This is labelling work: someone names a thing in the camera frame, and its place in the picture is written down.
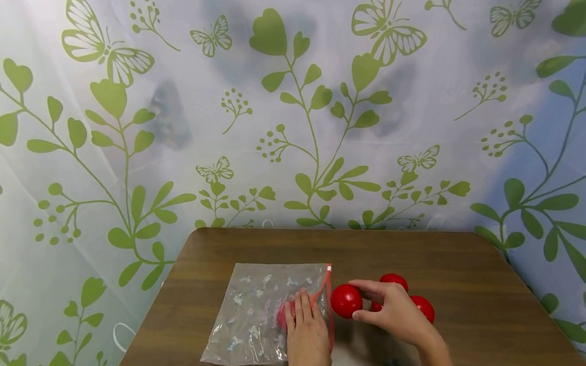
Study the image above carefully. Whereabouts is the person's right hand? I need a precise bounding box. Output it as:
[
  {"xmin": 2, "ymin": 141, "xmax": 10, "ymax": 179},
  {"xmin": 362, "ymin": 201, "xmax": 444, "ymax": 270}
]
[{"xmin": 345, "ymin": 279, "xmax": 440, "ymax": 351}]

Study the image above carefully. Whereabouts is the clear plastic zip bag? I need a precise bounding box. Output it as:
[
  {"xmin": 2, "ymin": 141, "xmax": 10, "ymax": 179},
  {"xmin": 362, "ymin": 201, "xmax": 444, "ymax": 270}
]
[{"xmin": 200, "ymin": 258, "xmax": 339, "ymax": 366}]

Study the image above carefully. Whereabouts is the person's right forearm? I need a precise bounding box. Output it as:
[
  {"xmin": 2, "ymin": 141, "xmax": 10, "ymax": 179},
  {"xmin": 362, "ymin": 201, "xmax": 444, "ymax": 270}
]
[{"xmin": 415, "ymin": 339, "xmax": 467, "ymax": 366}]

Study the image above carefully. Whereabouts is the person's left hand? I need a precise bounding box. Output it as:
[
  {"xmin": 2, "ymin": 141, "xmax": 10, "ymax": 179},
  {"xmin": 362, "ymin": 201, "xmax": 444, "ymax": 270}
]
[{"xmin": 281, "ymin": 289, "xmax": 336, "ymax": 366}]

